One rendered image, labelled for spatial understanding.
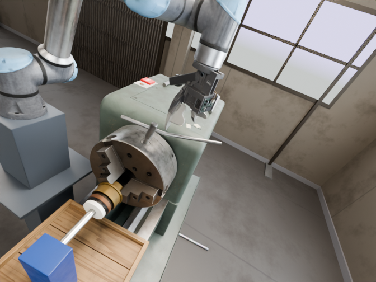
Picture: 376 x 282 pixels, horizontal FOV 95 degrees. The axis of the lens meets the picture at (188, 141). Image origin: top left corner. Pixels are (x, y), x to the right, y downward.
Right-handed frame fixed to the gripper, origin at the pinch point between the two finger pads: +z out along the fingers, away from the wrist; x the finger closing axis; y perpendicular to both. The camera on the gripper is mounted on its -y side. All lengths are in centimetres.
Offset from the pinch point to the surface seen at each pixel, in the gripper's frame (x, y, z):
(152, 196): -11.4, 7.4, 21.8
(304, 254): 144, 108, 130
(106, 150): -18.8, -10.1, 12.6
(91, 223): -25, -6, 44
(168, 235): 13, 10, 78
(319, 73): 254, 1, -26
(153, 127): -8.1, -3.0, 1.5
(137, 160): -11.7, -2.9, 14.2
